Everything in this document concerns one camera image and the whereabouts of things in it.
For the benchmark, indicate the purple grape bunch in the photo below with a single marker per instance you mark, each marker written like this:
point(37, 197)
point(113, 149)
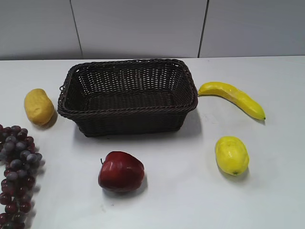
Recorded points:
point(21, 161)

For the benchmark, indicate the dark brown wicker basket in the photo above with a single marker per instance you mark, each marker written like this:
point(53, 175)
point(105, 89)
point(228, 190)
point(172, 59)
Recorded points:
point(128, 97)

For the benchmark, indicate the red apple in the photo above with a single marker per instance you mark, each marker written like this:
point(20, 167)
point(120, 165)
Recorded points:
point(121, 172)

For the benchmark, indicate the yellow banana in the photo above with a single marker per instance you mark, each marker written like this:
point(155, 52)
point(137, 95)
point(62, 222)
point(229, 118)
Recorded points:
point(235, 96)

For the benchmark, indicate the yellow lemon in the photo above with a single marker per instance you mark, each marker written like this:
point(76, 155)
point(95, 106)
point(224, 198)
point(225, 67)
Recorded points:
point(231, 155)

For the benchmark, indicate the yellow-orange potato-shaped fruit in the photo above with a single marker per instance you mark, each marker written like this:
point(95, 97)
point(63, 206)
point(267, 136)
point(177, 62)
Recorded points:
point(38, 107)

